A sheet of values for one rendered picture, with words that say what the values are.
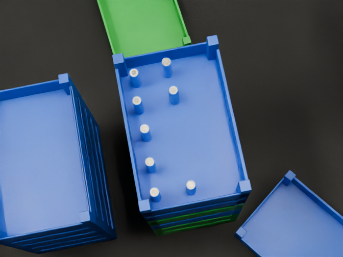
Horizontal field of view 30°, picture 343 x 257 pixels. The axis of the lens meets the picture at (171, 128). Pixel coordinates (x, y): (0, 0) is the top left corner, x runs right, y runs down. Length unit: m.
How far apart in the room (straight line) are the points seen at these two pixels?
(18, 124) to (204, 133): 0.40
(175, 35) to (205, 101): 0.51
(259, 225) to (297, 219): 0.09
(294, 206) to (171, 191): 0.49
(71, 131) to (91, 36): 0.48
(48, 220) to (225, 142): 0.39
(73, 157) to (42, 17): 0.59
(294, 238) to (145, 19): 0.70
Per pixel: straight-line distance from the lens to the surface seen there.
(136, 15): 1.74
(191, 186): 1.12
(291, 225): 1.60
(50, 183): 1.31
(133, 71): 1.19
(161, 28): 1.72
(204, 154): 1.20
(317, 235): 1.61
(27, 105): 1.36
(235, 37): 1.72
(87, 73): 1.70
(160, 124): 1.22
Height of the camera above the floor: 1.58
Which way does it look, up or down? 75 degrees down
